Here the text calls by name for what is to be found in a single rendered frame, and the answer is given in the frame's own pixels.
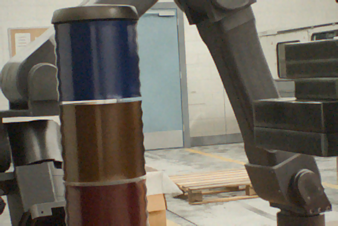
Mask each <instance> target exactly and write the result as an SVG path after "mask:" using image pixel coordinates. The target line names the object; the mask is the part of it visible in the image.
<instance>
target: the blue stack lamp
mask: <svg viewBox="0 0 338 226"><path fill-rule="evenodd" d="M137 26H138V22H136V21H96V22H77V23H70V24H59V25H54V26H53V28H54V31H55V33H54V41H55V44H56V47H55V50H54V51H55V55H56V63H55V64H56V68H57V74H56V78H57V81H58V84H57V92H58V94H59V96H58V100H57V101H59V102H69V101H86V100H108V99H118V98H134V97H142V94H141V91H140V90H141V81H140V74H141V71H140V68H139V61H140V58H139V54H138V51H139V44H138V35H139V33H138V30H137Z"/></svg>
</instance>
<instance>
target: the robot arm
mask: <svg viewBox="0 0 338 226"><path fill-rule="evenodd" d="M158 1H159V0H83V1H82V2H81V3H79V5H78V6H84V5H90V4H96V5H129V6H132V7H135V8H136V11H137V13H138V16H139V17H141V16H142V15H143V14H144V13H145V12H146V11H149V10H150V9H151V8H152V7H153V6H154V5H155V4H156V3H157V2H158ZM173 1H174V2H175V3H176V5H177V7H178V8H179V9H181V10H182V11H183V12H184V13H185V15H186V17H187V21H188V23H189V25H196V27H197V30H198V32H199V35H200V38H201V39H202V41H203V43H204V44H205V45H206V47H207V49H208V51H209V53H210V55H211V57H212V59H213V61H214V63H215V65H216V68H217V71H218V73H219V76H220V78H221V81H222V84H223V87H224V89H225V92H226V95H227V97H228V98H229V101H230V104H231V106H232V109H233V112H234V114H235V117H236V120H237V123H238V126H239V128H240V132H241V136H242V139H243V143H244V146H243V147H244V150H245V153H246V156H247V159H248V161H249V162H247V163H246V164H244V166H245V168H246V172H247V174H248V176H249V179H250V182H251V184H252V187H253V190H254V192H255V193H256V194H257V196H259V197H260V198H261V199H263V200H264V201H268V202H269V207H273V208H278V209H280V211H278V212H276V225H277V226H325V213H326V212H331V211H333V208H332V203H331V202H330V201H329V199H328V198H327V195H326V193H325V192H324V190H325V189H324V187H323V185H322V177H321V174H320V170H319V167H318V166H317V163H316V160H315V158H314V156H311V155H303V154H298V153H291V152H283V151H282V150H274V149H266V148H262V147H255V138H254V127H255V126H254V112H253V100H262V99H270V98H280V95H279V92H278V89H277V87H276V83H275V82H274V80H273V77H272V74H271V72H270V68H269V66H268V63H267V60H266V57H265V55H264V51H263V48H262V46H261V42H260V38H259V37H258V33H257V28H256V20H255V15H254V12H253V10H252V7H251V4H253V3H256V2H257V0H173ZM53 26H54V25H53ZM53 26H51V27H50V28H49V29H47V30H46V31H45V32H44V33H42V34H41V35H40V36H39V37H37V39H36V40H35V41H31V42H30V43H29V44H28V45H26V46H25V47H24V48H22V49H21V50H20V51H19V52H18V53H16V55H15V56H14V57H12V58H11V59H10V60H9V61H7V62H6V63H5V65H4V66H3V67H2V70H1V73H0V89H1V91H2V93H3V95H4V97H5V98H6V99H7V100H9V109H6V110H0V215H2V214H3V212H4V209H5V206H6V203H5V202H4V200H3V199H2V198H1V196H4V195H6V198H7V204H8V210H9V215H10V221H11V226H66V223H65V214H66V213H65V209H64V204H65V200H64V197H63V192H64V187H63V184H62V182H63V181H64V180H62V177H63V170H62V161H63V160H62V157H61V150H62V147H61V144H60V138H61V134H60V131H59V128H60V126H59V124H58V123H57V122H55V121H54V120H32V121H20V122H9V123H3V121H2V118H9V117H44V116H56V115H59V107H58V105H61V104H63V102H59V101H57V100H58V96H59V94H58V92H57V84H58V81H57V78H56V74H57V68H56V64H55V63H56V55H55V51H54V50H55V47H56V44H55V41H54V33H55V31H54V28H53ZM11 158H12V161H13V167H14V171H13V172H5V171H8V170H10V166H11Z"/></svg>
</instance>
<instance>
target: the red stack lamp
mask: <svg viewBox="0 0 338 226"><path fill-rule="evenodd" d="M146 178H147V177H146V176H142V177H139V178H133V179H125V180H119V181H106V182H69V181H63V182H62V184H63V187H64V192H63V197H64V200H65V204H64V209H65V213H66V214H65V223H66V226H150V224H149V222H148V216H149V212H148V209H147V207H148V198H147V197H146V194H147V191H148V189H147V187H146V184H145V182H146Z"/></svg>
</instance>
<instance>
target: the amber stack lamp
mask: <svg viewBox="0 0 338 226"><path fill-rule="evenodd" d="M141 105H142V100H140V99H131V100H102V101H91V102H82V103H68V104H61V105H58V107H59V121H60V128H59V131H60V134H61V138H60V144H61V147H62V150H61V157H62V160H63V161H62V170H63V177H62V180H64V181H69V182H106V181H119V180H125V179H133V178H139V177H142V176H144V175H146V171H145V158H144V152H145V147H144V144H143V142H144V134H143V131H142V130H143V126H144V124H143V121H142V114H143V111H142V107H141Z"/></svg>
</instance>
